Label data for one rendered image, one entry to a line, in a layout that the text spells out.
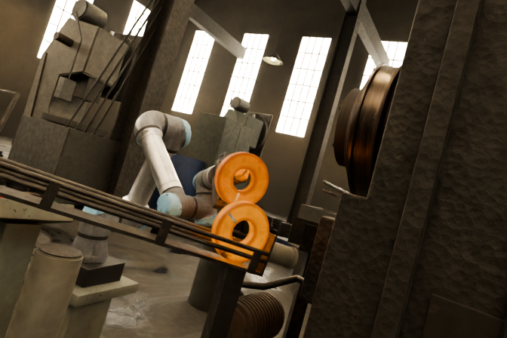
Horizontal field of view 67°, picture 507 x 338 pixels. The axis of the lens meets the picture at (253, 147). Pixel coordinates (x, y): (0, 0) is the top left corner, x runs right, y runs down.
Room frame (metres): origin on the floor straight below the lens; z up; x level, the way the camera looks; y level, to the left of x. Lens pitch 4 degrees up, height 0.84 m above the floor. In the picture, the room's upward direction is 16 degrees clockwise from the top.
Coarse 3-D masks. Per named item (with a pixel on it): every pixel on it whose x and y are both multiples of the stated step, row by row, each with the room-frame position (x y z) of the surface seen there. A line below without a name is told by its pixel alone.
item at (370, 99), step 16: (384, 64) 1.22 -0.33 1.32; (368, 80) 1.14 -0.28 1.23; (384, 80) 1.13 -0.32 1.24; (368, 96) 1.12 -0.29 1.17; (368, 112) 1.11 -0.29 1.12; (352, 128) 1.12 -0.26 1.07; (368, 128) 1.10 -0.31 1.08; (352, 144) 1.13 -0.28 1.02; (368, 144) 1.11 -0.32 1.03; (352, 160) 1.15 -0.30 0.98; (368, 160) 1.12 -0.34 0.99; (352, 176) 1.19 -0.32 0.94; (352, 192) 1.25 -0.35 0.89
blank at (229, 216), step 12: (228, 204) 0.98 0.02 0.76; (240, 204) 0.97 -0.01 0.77; (252, 204) 0.99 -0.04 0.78; (228, 216) 0.96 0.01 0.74; (240, 216) 0.97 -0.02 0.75; (252, 216) 0.99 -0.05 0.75; (264, 216) 1.01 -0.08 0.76; (216, 228) 0.95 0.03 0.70; (228, 228) 0.96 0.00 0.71; (252, 228) 1.01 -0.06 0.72; (264, 228) 1.01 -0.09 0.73; (216, 240) 0.95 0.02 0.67; (252, 240) 1.00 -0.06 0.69; (264, 240) 1.02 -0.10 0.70; (252, 252) 1.01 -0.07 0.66
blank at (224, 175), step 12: (228, 156) 1.06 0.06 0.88; (240, 156) 1.06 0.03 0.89; (252, 156) 1.07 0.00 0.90; (228, 168) 1.05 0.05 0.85; (240, 168) 1.06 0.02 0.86; (252, 168) 1.08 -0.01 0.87; (264, 168) 1.09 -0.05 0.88; (216, 180) 1.06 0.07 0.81; (228, 180) 1.05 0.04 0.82; (252, 180) 1.10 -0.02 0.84; (264, 180) 1.10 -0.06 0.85; (228, 192) 1.06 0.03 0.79; (240, 192) 1.07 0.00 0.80; (252, 192) 1.09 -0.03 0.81; (264, 192) 1.10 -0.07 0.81
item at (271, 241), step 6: (270, 234) 1.02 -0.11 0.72; (270, 240) 1.01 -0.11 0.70; (264, 246) 1.03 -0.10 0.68; (270, 246) 1.00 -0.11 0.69; (270, 252) 1.00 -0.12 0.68; (264, 258) 1.01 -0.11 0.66; (258, 264) 1.02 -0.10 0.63; (264, 264) 1.00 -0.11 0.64; (258, 270) 1.01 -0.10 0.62; (264, 270) 1.00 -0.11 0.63
